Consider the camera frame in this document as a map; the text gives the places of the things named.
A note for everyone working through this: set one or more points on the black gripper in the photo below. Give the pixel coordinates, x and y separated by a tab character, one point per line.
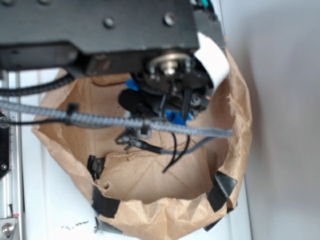
174	87

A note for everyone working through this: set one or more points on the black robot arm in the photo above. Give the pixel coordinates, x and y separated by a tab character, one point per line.
158	42

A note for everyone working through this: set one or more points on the white paper label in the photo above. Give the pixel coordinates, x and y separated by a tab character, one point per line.
213	60

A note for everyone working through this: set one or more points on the black tape bottom right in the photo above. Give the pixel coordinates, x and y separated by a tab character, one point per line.
222	188

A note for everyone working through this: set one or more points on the black tape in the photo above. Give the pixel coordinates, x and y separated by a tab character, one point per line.
222	188
105	206
95	166

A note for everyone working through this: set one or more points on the black tape inner left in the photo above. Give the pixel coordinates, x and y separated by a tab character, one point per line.
95	166

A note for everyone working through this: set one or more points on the brown paper bag bin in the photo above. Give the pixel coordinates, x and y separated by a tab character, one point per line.
159	204

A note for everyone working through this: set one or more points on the black tape bottom left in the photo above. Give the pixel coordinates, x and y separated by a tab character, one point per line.
105	206

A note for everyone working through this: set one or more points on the black bracket with screws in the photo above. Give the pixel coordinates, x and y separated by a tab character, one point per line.
5	161

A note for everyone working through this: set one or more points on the metal rail frame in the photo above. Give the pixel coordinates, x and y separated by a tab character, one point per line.
12	208

